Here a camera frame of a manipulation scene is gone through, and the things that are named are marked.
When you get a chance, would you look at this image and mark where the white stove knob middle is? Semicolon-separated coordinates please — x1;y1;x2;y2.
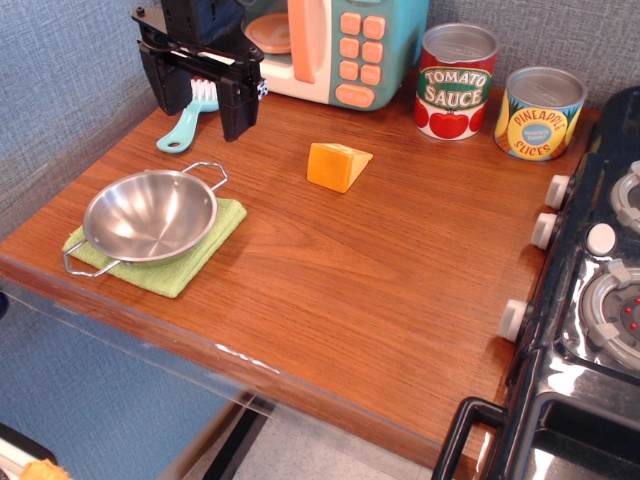
530;213;557;250

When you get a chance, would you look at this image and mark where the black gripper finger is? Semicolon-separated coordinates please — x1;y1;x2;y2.
216;81;260;142
139;43;192;115

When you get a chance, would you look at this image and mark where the orange plate inside microwave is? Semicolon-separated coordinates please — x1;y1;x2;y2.
245;12;291;55

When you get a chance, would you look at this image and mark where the green folded cloth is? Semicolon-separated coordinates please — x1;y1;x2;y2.
62;197;249;300

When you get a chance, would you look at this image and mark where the white stove knob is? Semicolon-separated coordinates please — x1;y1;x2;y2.
545;175;571;210
498;299;528;342
530;213;557;250

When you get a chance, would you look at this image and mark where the teal toy microwave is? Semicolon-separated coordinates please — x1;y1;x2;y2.
243;0;429;111

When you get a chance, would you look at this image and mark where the teal toy dish brush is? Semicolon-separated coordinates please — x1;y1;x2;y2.
156;79;219;154

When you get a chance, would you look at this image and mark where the white stove knob rear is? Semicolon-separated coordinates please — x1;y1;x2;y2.
545;175;571;210

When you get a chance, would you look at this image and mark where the stainless steel two-handled bowl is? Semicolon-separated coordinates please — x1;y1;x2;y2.
63;162;229;278

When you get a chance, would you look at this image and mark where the black toy stove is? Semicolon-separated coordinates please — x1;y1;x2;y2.
433;87;639;479

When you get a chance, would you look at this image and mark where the pineapple slices toy can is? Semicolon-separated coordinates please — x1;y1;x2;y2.
494;66;587;162

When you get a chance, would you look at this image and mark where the white stove knob front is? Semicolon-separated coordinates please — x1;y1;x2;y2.
498;299;528;342

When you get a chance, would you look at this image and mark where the orange toy cheese wedge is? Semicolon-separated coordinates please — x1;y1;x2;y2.
306;143;373;193

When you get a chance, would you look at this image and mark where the tomato sauce toy can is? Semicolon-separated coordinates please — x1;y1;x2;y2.
414;23;499;141

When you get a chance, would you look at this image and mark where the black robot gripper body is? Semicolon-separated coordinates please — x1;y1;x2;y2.
131;1;264;100

